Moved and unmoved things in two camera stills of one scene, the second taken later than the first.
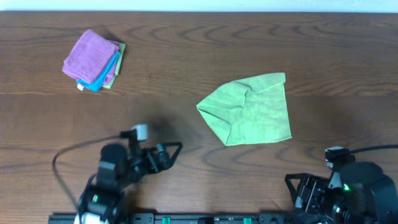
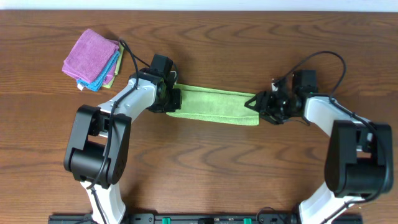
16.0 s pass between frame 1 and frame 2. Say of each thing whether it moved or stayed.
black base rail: stayed
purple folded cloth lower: stayed
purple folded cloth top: stayed
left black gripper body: moved
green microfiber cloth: moved
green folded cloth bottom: stayed
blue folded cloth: stayed
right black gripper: moved
